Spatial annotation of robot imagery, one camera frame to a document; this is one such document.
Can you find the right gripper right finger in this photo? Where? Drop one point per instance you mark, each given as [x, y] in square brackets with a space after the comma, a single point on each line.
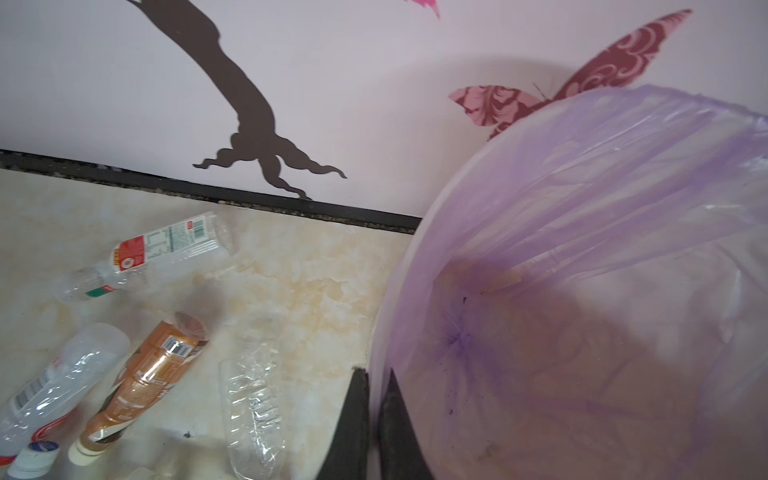
[400, 454]

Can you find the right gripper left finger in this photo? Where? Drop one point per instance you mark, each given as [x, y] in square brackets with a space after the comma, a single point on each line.
[346, 458]

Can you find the clear bottle red green label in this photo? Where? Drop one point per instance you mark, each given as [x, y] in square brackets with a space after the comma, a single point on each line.
[162, 255]

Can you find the Pocari Sweat bottle white cap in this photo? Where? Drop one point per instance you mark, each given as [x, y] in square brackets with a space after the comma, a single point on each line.
[35, 461]

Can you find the white bin with purple liner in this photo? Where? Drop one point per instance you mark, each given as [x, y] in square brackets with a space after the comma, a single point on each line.
[587, 298]

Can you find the clear crushed bottle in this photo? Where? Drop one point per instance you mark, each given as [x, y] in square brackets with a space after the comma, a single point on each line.
[251, 412]

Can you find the brown coffee bottle upper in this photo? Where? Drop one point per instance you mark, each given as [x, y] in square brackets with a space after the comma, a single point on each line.
[153, 369]

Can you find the clear bottle red cap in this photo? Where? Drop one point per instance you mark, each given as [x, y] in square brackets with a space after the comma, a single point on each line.
[47, 400]

